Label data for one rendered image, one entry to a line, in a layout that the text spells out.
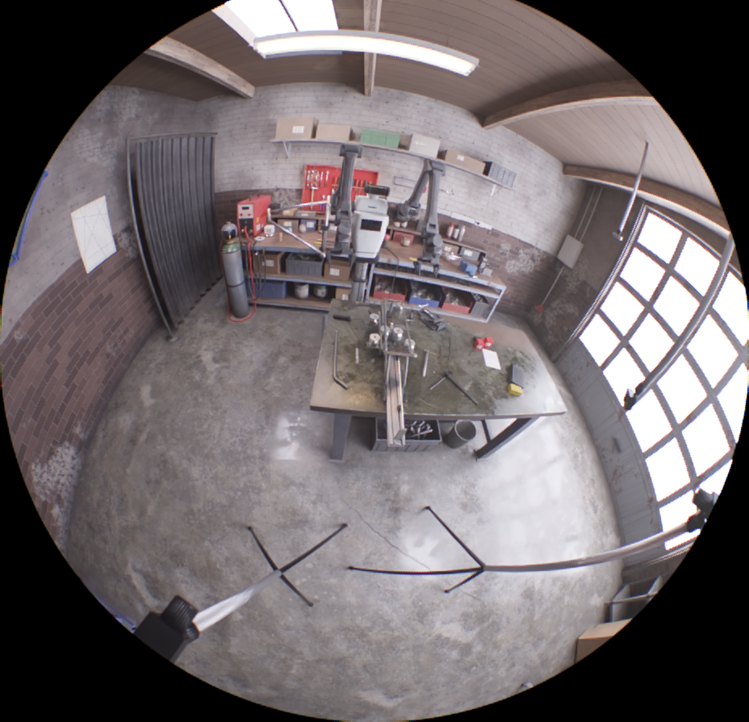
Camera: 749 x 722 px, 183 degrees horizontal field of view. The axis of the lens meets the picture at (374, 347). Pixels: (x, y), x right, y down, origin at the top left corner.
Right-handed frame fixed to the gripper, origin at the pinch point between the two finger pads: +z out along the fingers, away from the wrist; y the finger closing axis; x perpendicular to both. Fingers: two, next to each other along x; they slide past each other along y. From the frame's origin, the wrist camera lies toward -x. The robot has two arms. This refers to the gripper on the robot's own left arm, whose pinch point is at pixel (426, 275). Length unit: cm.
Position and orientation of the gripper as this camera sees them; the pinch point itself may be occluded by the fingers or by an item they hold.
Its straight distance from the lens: 125.0
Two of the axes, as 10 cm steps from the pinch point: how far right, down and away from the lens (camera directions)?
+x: -2.4, -2.6, 9.3
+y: 9.7, 0.0, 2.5
